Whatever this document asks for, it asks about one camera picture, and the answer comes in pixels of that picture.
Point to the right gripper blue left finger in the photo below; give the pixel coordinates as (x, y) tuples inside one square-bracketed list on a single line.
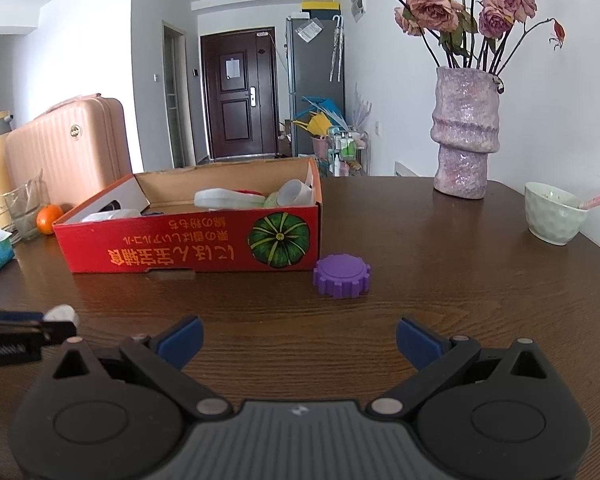
[(179, 344)]

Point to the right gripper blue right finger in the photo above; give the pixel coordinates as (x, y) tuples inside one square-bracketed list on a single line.
[(419, 345)]

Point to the red white lint brush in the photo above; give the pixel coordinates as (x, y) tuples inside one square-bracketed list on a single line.
[(224, 199)]

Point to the white tape roll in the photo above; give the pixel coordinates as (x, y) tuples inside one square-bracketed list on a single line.
[(295, 193)]

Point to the white round lid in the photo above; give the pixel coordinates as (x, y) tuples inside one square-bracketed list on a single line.
[(62, 313)]

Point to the green spray bottle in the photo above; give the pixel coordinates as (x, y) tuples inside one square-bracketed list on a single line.
[(271, 201)]

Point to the purple gear lid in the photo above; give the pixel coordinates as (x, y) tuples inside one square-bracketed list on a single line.
[(341, 276)]

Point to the red cardboard box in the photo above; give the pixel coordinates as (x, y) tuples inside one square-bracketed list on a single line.
[(149, 222)]

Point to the clear glass cup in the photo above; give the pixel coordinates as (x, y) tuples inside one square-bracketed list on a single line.
[(19, 208)]

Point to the orange fruit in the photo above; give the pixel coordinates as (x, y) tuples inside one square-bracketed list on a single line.
[(46, 218)]

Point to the pale green bowl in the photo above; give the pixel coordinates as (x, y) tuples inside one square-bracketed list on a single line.
[(553, 215)]

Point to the pink mini suitcase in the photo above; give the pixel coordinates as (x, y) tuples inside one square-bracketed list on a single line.
[(77, 148)]

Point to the purple textured vase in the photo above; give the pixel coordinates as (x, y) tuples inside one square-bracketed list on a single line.
[(465, 125)]

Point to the dark brown entrance door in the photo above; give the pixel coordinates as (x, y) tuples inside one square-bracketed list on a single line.
[(240, 89)]

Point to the grey refrigerator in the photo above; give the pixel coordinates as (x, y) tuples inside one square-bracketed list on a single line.
[(313, 49)]

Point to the dried pink roses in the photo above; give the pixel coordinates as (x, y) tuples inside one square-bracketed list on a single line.
[(480, 34)]

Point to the yellow box on fridge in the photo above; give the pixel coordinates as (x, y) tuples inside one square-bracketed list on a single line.
[(319, 5)]

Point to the white board against wall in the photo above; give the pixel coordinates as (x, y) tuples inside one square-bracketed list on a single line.
[(400, 170)]

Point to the wire storage rack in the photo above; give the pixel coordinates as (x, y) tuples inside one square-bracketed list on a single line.
[(347, 152)]

